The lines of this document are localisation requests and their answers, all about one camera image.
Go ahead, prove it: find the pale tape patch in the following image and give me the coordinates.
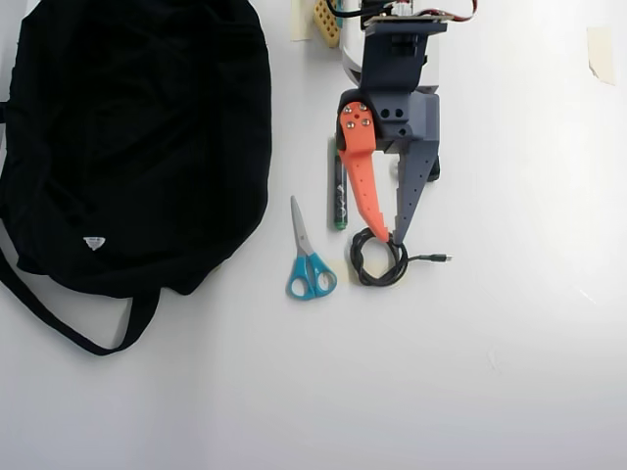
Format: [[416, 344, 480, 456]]
[[337, 258, 410, 288]]

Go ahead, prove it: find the black fabric bag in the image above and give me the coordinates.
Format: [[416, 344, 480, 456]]
[[0, 0, 274, 357]]

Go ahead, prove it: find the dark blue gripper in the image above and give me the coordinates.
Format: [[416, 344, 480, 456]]
[[334, 23, 441, 245]]

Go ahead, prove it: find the red black servo wire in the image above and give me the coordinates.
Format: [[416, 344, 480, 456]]
[[420, 0, 484, 24]]

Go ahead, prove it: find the beige masking tape strip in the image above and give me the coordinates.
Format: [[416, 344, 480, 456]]
[[586, 26, 617, 87], [291, 0, 315, 42]]

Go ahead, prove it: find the green black marker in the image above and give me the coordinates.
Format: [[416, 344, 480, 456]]
[[326, 136, 352, 232]]

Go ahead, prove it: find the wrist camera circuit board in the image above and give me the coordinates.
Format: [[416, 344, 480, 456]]
[[362, 12, 451, 26]]

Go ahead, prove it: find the yellow perforated block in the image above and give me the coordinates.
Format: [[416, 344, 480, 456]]
[[311, 0, 342, 50]]

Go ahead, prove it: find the coiled black usb cable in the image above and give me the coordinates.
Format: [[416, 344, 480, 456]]
[[349, 225, 454, 289]]

